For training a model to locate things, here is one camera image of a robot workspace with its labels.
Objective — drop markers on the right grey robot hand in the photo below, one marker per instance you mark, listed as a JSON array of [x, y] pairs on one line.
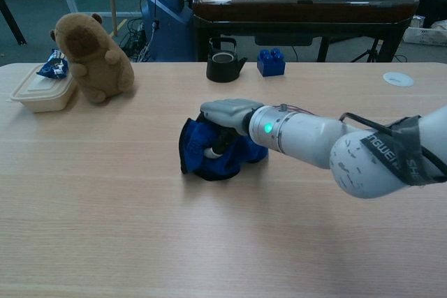
[[230, 111]]

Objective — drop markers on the blue cloth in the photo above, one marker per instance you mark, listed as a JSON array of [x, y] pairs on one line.
[[199, 144]]

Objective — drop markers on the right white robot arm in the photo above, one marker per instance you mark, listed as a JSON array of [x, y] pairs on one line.
[[314, 137]]

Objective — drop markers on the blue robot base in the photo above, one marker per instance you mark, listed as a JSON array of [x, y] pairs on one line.
[[167, 22]]

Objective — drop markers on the black teapot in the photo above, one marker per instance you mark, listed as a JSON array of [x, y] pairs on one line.
[[221, 69]]

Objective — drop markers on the blue building block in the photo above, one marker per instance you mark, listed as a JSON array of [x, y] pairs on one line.
[[270, 66]]

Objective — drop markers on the dark wooden mahjong table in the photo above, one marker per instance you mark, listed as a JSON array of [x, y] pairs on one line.
[[300, 10]]

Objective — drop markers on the brown plush capybara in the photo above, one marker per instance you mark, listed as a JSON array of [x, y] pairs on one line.
[[94, 64]]

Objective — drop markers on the black tripod stand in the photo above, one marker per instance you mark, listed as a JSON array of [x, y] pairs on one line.
[[370, 52]]

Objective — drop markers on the wooden pole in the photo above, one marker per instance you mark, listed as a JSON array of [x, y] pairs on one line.
[[112, 1]]

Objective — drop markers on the blue snack packet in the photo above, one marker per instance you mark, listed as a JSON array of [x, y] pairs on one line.
[[54, 66]]

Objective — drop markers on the beige lidded lunch box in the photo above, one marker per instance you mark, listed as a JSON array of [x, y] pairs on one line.
[[42, 97]]

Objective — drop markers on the white printed bag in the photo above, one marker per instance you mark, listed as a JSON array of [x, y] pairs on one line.
[[424, 33]]

